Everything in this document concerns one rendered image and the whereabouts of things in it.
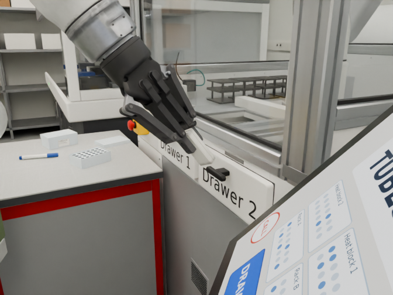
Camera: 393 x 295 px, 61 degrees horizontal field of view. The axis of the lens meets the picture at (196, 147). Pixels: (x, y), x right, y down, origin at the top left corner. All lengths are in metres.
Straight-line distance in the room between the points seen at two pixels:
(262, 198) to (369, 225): 0.47
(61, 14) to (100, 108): 1.30
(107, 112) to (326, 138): 1.37
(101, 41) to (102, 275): 0.97
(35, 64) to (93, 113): 3.44
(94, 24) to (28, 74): 4.70
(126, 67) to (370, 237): 0.39
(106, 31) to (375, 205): 0.39
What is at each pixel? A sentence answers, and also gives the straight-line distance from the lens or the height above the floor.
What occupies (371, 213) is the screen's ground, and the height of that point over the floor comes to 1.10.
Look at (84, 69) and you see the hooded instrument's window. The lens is 1.76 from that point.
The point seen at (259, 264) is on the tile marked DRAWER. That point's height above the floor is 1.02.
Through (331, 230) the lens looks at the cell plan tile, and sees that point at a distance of 0.24.
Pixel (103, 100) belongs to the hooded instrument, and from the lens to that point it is 1.78.
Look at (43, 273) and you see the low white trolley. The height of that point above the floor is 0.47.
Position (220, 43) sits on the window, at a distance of 0.82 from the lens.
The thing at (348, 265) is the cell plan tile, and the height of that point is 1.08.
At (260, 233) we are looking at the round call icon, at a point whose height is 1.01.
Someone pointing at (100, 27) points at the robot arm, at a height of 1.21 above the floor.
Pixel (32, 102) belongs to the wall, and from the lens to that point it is 5.22.
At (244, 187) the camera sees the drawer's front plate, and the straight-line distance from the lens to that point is 0.72.
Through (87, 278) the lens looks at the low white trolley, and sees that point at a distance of 1.30.
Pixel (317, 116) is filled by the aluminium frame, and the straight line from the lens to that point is 0.56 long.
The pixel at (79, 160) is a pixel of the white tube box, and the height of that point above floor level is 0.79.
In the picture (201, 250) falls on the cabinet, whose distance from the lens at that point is 1.05.
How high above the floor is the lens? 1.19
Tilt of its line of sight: 18 degrees down
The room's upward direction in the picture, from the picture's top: straight up
